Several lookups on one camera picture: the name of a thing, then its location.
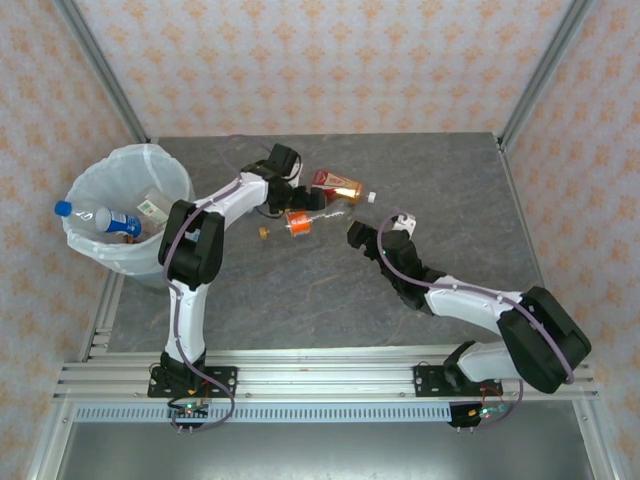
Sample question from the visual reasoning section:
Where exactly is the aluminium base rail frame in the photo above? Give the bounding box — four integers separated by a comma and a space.
52, 347, 601, 401

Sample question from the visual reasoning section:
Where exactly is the slotted grey cable duct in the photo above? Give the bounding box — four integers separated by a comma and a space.
73, 404, 454, 424

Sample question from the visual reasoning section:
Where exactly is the grey metal sheet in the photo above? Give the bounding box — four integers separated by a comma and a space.
54, 419, 596, 480

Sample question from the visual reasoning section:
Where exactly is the clear bottle orange label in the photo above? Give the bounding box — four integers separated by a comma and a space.
283, 209, 347, 237

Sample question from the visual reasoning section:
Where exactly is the aluminium frame post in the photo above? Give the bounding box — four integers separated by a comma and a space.
497, 0, 599, 151
52, 0, 151, 142

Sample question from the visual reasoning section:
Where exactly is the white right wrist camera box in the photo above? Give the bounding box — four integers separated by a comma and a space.
391, 211, 418, 239

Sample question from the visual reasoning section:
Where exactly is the clear bottle white label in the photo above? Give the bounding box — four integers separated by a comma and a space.
135, 185, 172, 224

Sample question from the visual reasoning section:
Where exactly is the clear bottle blue cola label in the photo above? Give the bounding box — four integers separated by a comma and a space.
54, 199, 144, 239

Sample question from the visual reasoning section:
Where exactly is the aluminium table side rail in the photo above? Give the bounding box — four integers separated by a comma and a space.
497, 137, 571, 361
79, 272, 125, 362

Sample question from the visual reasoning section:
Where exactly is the white bag-lined trash bin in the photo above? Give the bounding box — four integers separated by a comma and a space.
63, 143, 191, 274

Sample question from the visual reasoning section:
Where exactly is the tea bottle red white label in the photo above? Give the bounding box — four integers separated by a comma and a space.
312, 168, 377, 206

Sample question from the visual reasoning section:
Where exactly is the clear plastic bin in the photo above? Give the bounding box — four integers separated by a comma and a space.
107, 249, 196, 291

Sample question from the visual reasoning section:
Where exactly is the aluminium frame profile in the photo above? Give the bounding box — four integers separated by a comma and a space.
27, 399, 76, 480
572, 399, 621, 480

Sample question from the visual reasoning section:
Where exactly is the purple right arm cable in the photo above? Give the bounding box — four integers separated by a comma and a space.
377, 212, 576, 432

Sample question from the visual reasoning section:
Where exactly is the small circuit board with LED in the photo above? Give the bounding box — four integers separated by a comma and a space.
469, 403, 509, 419
167, 399, 211, 419

